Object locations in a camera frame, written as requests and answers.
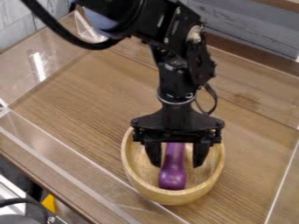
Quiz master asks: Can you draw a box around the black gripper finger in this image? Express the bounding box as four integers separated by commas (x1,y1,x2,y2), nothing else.
144,142,163,167
192,142,211,168

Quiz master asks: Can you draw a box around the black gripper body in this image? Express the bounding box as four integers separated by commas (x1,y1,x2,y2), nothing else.
129,101,225,145

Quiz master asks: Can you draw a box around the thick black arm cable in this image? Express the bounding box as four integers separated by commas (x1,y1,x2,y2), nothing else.
18,0,121,51

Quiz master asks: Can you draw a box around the purple toy eggplant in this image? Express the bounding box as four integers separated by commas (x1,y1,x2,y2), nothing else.
159,143,187,191

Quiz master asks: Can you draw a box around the black cable bottom left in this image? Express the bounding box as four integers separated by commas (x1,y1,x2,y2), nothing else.
0,197,50,224

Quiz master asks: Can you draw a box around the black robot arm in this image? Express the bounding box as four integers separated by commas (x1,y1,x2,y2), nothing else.
73,0,224,167

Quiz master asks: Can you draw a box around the brown wooden bowl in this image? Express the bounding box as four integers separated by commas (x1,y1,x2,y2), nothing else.
120,128,225,206

